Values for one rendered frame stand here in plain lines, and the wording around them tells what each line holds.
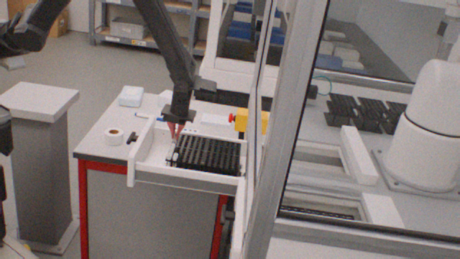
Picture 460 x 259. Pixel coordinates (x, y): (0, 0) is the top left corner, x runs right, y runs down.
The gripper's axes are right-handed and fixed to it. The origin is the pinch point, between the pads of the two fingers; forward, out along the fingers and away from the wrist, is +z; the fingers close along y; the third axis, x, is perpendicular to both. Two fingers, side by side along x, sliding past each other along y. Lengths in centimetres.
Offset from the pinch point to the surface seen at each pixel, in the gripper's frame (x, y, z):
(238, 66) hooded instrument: -79, -14, 2
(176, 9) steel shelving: -360, 74, 58
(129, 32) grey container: -363, 127, 97
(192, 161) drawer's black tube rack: 9.2, -7.6, 1.6
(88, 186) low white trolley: -6.7, 30.1, 34.4
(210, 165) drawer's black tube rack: 9.1, -13.3, 1.3
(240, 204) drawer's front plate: 30.2, -23.4, -3.4
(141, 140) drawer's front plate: 7.0, 9.0, -0.1
